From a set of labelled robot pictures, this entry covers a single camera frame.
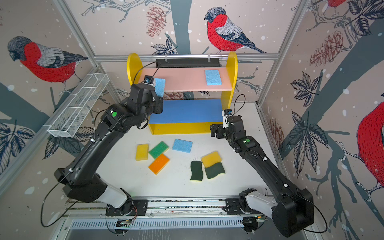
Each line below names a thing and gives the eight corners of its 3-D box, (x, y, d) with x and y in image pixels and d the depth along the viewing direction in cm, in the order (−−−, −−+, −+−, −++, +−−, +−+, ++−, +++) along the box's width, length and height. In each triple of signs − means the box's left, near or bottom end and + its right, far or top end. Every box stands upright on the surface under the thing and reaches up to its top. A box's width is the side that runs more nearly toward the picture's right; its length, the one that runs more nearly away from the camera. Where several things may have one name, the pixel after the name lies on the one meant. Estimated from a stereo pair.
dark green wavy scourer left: (190, 180, 84) (190, 179, 83) (190, 162, 91) (190, 160, 90) (202, 180, 84) (202, 179, 82) (202, 162, 91) (202, 160, 90)
